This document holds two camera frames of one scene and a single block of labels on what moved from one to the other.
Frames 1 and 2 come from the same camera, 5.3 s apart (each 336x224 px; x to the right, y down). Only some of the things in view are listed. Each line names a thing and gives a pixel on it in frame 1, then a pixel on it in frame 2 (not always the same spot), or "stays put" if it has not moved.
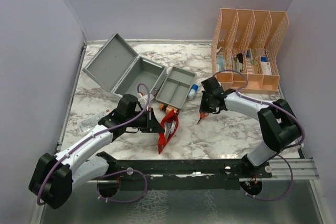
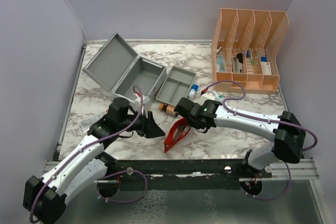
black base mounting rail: [181, 174] stays put
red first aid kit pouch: [169, 122] to [178, 130]
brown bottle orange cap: [166, 108] stays put
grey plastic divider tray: [175, 89] stays put
